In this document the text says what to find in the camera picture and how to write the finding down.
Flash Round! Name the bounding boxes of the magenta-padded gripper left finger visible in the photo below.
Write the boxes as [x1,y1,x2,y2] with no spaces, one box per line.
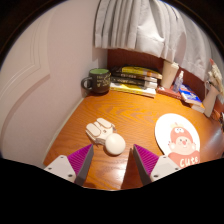
[43,143,95,187]

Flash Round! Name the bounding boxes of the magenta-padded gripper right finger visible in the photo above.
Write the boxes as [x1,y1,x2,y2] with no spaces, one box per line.
[132,143,183,187]

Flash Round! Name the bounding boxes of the round white cartoon mouse pad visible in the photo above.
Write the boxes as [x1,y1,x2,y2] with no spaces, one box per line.
[154,113,202,169]

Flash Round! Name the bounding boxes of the orange book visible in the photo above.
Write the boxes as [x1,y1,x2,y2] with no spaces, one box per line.
[191,103,206,114]

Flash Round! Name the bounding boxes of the red book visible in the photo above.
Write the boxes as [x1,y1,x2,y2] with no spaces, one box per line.
[156,85,183,100]

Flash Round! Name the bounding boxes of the blue book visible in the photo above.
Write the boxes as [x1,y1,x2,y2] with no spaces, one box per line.
[178,84,203,107]

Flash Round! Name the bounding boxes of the cream ceramic vase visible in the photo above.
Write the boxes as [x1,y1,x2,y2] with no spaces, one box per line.
[202,84,221,118]

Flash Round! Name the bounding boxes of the yellow and white book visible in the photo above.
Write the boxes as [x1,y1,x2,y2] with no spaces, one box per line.
[109,82,157,98]

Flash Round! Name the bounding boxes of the dark book with white pages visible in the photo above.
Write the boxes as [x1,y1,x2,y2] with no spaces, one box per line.
[110,76,158,90]

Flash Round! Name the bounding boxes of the cream tumbler with lid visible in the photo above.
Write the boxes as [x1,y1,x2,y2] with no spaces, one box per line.
[160,59,180,90]

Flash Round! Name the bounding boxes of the dark mug with green inside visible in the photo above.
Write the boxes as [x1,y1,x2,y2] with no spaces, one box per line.
[80,68,112,95]

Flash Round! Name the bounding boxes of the thin dark book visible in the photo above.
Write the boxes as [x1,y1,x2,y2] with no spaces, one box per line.
[110,71,158,83]

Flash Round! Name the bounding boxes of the white pleated curtain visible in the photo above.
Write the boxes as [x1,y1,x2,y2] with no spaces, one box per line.
[93,0,218,81]

